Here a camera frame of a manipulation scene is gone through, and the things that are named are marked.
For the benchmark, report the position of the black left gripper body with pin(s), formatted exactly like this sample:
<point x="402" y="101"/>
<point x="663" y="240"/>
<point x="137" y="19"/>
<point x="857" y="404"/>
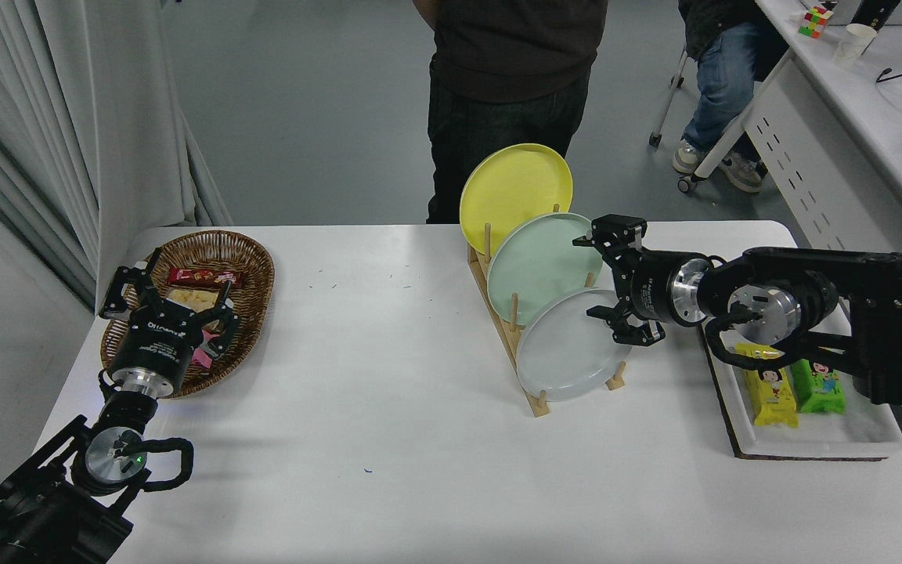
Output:
<point x="159" y="346"/>

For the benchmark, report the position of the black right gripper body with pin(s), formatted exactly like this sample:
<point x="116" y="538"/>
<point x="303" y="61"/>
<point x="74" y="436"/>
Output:
<point x="651" y="286"/>

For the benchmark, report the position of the grey plate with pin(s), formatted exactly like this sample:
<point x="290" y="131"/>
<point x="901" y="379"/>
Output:
<point x="564" y="360"/>

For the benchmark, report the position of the yellow plate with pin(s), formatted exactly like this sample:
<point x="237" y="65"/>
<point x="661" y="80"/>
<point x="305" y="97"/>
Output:
<point x="514" y="192"/>

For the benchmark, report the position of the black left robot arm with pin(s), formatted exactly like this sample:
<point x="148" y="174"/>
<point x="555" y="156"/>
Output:
<point x="44" y="517"/>

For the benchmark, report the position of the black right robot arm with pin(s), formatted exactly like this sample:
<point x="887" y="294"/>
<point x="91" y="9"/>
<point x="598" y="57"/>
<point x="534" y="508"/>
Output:
<point x="889" y="313"/>

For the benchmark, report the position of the mint green plate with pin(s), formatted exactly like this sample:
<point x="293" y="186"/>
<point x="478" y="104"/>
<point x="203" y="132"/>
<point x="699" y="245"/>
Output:
<point x="537" y="266"/>

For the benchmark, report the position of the wooden plate rack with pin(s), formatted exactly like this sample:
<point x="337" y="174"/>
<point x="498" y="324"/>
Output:
<point x="535" y="403"/>

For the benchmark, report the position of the pink snack pack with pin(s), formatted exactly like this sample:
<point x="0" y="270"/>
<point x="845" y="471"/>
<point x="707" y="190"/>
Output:
<point x="204" y="359"/>

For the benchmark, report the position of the pale yellow snack pack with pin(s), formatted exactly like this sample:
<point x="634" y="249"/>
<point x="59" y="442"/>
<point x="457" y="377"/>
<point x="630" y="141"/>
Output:
<point x="189" y="299"/>

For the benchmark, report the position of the red snack bar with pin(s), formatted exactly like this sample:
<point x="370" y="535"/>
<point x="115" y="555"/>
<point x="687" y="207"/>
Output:
<point x="200" y="276"/>

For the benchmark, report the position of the brown wicker basket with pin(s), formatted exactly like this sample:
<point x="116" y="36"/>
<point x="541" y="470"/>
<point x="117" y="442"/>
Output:
<point x="251" y="266"/>

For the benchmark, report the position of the yellow cartoon snack pack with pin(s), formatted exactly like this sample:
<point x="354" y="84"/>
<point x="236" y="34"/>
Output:
<point x="770" y="399"/>

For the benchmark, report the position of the seated person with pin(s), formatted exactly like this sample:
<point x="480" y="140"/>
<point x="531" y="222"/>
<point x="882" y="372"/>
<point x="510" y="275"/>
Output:
<point x="721" y="86"/>

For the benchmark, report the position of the standing person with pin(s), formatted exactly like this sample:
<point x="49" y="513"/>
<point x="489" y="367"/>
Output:
<point x="514" y="78"/>

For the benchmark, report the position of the grey curtain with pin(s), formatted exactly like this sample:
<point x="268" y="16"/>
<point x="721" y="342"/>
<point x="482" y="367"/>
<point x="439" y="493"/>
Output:
<point x="67" y="117"/>

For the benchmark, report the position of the green cartoon snack pack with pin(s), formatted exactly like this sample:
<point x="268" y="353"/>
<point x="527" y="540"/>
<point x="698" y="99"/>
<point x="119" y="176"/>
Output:
<point x="819" y="392"/>

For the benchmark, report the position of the white perforated desk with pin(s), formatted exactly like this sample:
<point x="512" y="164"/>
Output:
<point x="835" y="196"/>

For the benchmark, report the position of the white tray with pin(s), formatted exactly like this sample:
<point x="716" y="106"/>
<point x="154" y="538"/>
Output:
<point x="811" y="439"/>

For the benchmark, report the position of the colourful puzzle cube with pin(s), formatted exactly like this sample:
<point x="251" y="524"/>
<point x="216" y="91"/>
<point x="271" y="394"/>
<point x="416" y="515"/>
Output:
<point x="815" y="22"/>

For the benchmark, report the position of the white paper cup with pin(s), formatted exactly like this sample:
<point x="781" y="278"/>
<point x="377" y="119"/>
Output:
<point x="854" y="43"/>

